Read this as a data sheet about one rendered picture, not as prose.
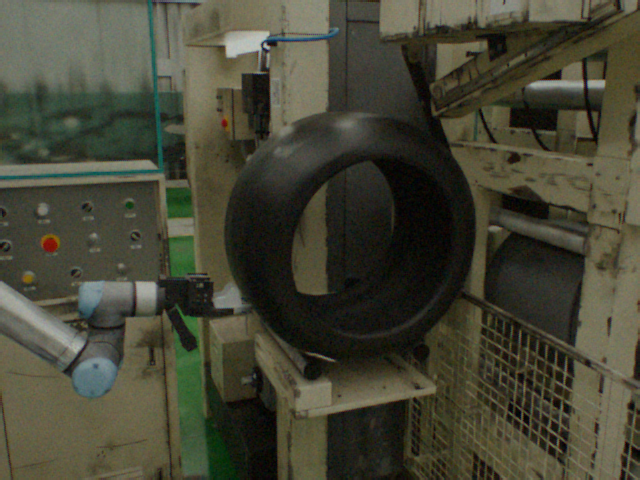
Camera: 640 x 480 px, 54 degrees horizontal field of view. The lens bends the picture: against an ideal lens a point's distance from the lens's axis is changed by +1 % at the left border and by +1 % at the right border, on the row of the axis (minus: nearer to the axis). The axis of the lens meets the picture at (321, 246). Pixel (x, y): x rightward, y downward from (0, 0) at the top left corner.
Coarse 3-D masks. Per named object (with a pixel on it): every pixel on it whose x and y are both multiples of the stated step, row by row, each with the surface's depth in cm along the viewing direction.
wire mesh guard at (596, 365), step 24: (504, 312) 151; (480, 336) 161; (528, 336) 143; (552, 336) 137; (408, 360) 198; (576, 360) 129; (456, 384) 174; (552, 384) 137; (624, 384) 118; (408, 408) 202; (504, 408) 155; (576, 408) 131; (624, 408) 119; (408, 432) 204; (480, 432) 165; (504, 432) 156; (408, 456) 207; (480, 456) 167
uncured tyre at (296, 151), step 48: (288, 144) 132; (336, 144) 129; (384, 144) 132; (432, 144) 138; (240, 192) 140; (288, 192) 127; (432, 192) 163; (240, 240) 133; (288, 240) 129; (432, 240) 167; (240, 288) 147; (288, 288) 132; (384, 288) 172; (432, 288) 160; (288, 336) 138; (336, 336) 139; (384, 336) 143
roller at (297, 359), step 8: (280, 344) 158; (288, 344) 153; (288, 352) 152; (296, 352) 148; (296, 360) 146; (304, 360) 144; (312, 360) 143; (304, 368) 142; (312, 368) 142; (320, 368) 142; (304, 376) 143; (312, 376) 142
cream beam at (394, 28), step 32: (384, 0) 161; (416, 0) 147; (448, 0) 134; (480, 0) 125; (544, 0) 112; (576, 0) 115; (384, 32) 163; (416, 32) 148; (448, 32) 136; (480, 32) 135; (512, 32) 134
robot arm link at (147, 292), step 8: (136, 288) 136; (144, 288) 131; (152, 288) 132; (144, 296) 130; (152, 296) 131; (136, 304) 136; (144, 304) 130; (152, 304) 131; (136, 312) 130; (144, 312) 131; (152, 312) 132
